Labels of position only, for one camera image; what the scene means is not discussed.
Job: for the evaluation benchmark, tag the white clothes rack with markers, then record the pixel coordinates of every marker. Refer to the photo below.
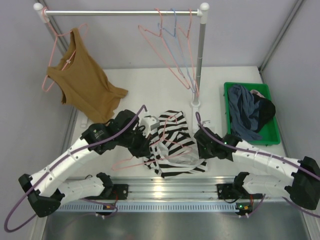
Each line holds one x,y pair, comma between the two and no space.
202,13

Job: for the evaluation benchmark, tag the blue grey garment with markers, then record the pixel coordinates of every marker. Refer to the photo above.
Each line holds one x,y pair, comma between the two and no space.
244,113

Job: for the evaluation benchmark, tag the blue hanger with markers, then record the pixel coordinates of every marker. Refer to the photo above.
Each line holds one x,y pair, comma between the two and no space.
182,48

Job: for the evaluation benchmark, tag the green plastic bin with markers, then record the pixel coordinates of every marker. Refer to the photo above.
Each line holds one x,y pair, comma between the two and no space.
270,132

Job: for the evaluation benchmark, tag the brown tank top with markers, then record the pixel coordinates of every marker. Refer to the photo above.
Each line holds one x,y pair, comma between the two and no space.
84,84

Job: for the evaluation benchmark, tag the aluminium rail frame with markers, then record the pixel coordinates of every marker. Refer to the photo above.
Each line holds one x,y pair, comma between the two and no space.
274,219

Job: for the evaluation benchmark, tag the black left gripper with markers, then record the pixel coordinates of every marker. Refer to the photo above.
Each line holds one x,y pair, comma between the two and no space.
141,149

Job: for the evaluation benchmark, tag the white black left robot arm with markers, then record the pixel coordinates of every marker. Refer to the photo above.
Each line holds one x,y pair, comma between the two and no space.
48,189

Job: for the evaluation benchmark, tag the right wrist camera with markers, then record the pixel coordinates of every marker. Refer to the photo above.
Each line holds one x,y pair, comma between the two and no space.
209,125

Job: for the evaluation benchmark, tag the white slotted cable duct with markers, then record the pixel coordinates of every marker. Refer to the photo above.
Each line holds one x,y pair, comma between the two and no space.
151,207

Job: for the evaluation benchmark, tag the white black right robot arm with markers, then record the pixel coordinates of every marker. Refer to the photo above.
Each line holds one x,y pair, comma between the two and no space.
295,179

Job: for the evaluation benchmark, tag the black garment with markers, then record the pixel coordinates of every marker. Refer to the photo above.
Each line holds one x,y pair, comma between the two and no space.
266,111

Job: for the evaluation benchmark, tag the black white striped tank top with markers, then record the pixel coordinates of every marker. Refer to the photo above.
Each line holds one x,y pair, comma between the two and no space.
199,165

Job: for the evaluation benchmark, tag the pink garment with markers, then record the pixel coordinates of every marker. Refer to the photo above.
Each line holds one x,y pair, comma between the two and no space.
255,92

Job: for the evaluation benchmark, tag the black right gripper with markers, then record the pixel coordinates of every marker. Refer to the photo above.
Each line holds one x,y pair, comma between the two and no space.
202,153

